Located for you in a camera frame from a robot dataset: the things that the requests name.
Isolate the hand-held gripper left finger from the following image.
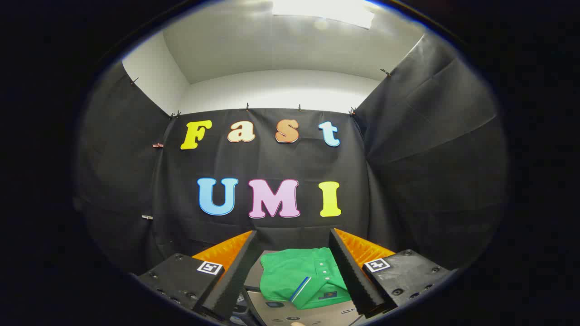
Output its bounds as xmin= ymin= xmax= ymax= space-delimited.
xmin=131 ymin=230 xmax=259 ymax=321

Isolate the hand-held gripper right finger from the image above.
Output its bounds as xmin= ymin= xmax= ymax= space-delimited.
xmin=329 ymin=228 xmax=454 ymax=317

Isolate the grey washing machine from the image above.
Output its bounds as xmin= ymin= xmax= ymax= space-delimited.
xmin=231 ymin=250 xmax=365 ymax=326

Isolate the ceiling light panel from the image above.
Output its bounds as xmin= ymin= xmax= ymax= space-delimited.
xmin=272 ymin=0 xmax=377 ymax=29

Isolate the green polo shirt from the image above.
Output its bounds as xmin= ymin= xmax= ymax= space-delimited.
xmin=259 ymin=247 xmax=353 ymax=310

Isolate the black backdrop cloth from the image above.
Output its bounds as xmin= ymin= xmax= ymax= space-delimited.
xmin=75 ymin=34 xmax=508 ymax=277

